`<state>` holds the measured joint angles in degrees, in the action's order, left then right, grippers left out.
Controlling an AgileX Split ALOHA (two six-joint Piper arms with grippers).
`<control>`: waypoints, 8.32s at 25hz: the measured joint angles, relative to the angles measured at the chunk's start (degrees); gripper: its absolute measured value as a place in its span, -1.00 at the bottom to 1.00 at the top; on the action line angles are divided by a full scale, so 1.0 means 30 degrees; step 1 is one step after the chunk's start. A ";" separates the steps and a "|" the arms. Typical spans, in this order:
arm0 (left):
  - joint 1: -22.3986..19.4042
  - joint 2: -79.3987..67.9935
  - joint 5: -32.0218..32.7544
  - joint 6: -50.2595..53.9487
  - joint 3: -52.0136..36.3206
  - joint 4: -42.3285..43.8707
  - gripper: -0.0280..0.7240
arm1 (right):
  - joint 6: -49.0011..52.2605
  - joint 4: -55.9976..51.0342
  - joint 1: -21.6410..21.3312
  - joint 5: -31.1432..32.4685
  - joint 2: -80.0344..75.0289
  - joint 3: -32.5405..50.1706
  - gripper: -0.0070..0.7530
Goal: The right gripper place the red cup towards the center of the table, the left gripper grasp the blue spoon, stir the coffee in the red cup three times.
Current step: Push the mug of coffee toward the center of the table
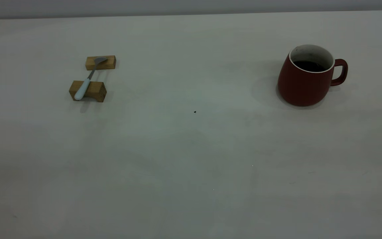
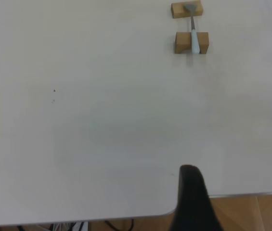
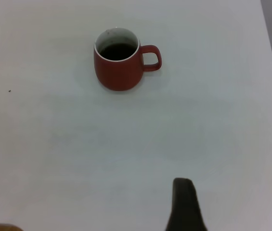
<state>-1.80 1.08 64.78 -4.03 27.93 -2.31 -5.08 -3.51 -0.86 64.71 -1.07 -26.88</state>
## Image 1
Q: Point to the small flat wooden block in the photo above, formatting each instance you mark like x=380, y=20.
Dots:
x=108, y=63

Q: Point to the wooden block with arched underside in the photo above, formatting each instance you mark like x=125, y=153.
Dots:
x=95, y=89

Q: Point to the red ceramic mug with coffee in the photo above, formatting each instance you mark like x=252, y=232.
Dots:
x=302, y=88

